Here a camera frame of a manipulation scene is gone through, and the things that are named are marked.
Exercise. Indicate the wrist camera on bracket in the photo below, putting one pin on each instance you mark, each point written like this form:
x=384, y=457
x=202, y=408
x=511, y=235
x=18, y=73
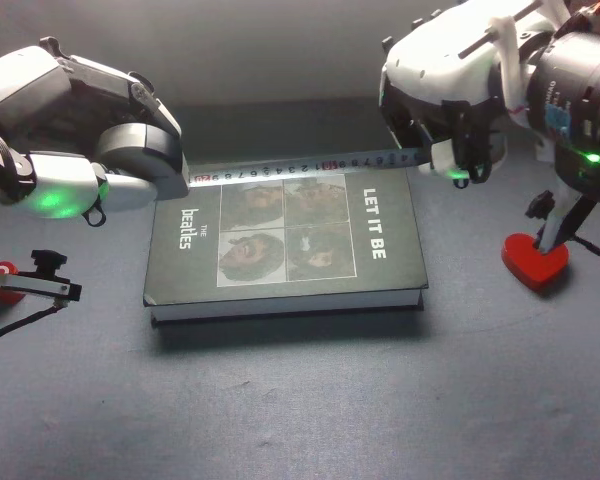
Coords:
x=555, y=225
x=45, y=285

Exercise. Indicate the grey tape measure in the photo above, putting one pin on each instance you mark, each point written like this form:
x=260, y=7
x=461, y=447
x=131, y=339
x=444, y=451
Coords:
x=140, y=150

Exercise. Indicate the red cylinder block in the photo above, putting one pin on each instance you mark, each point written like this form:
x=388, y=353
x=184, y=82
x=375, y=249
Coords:
x=2, y=270

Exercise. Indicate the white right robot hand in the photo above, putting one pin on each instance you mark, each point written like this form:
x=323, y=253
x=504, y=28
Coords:
x=430, y=60

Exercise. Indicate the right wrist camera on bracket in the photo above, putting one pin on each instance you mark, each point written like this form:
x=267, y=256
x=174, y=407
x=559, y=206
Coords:
x=555, y=225

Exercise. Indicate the red heart block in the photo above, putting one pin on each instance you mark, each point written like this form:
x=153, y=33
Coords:
x=525, y=265

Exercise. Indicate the black Let It Be book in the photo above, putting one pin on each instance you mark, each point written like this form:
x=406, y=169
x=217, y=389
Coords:
x=380, y=280

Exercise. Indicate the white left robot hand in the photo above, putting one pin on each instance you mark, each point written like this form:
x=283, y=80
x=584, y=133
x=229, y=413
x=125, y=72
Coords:
x=35, y=100

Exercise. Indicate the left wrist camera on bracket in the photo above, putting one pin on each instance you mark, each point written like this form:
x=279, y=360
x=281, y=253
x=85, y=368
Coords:
x=45, y=285

